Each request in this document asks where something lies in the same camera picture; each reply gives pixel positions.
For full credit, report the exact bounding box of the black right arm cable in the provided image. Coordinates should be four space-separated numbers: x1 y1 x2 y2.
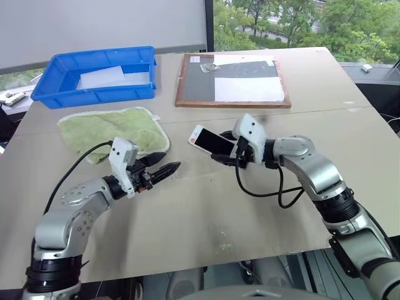
234 146 306 209

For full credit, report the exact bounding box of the blue plastic bin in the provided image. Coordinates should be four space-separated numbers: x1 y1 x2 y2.
30 46 158 109

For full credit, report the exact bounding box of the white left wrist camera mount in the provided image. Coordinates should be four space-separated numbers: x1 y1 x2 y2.
107 136 139 199

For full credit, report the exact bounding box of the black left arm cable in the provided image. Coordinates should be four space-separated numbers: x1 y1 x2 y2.
43 141 114 216

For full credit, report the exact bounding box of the large white paper sheet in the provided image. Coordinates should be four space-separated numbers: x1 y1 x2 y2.
214 76 286 103

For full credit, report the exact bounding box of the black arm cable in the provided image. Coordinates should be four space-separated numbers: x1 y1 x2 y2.
234 146 306 209
43 141 114 216

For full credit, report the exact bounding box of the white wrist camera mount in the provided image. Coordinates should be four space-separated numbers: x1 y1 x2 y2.
107 136 139 199
232 113 268 164

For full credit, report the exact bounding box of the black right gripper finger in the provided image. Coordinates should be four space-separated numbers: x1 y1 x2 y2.
210 152 240 169
218 129 241 144

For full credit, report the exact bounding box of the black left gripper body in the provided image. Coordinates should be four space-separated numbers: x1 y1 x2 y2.
127 157 155 194

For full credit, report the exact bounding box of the clear plastic phone case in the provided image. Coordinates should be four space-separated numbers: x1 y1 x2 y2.
173 157 219 183

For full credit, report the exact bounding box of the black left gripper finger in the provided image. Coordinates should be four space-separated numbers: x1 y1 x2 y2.
149 161 182 186
137 152 167 168

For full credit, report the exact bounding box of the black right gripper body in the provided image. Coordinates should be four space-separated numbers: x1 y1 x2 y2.
230 137 257 170

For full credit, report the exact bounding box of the small clear bag of parts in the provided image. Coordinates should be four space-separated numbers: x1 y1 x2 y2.
199 62 219 74

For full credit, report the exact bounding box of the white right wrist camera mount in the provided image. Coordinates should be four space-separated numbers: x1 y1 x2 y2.
232 113 268 164

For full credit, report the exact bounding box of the white roller blind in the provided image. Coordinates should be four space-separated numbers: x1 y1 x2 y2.
0 0 209 76

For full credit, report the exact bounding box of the green towel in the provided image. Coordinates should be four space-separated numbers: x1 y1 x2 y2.
57 106 171 166

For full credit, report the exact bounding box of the white foam sheet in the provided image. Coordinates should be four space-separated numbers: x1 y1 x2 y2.
76 64 126 91

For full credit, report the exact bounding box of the narrow white paper strip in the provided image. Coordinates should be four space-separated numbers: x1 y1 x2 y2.
190 54 278 68

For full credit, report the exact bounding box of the white smartphone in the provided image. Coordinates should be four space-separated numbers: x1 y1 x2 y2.
187 124 239 159

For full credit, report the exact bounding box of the wooden framed dark board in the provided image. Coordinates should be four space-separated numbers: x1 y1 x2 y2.
174 52 293 109

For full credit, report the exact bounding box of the white power strip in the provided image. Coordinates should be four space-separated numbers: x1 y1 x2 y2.
0 91 26 106

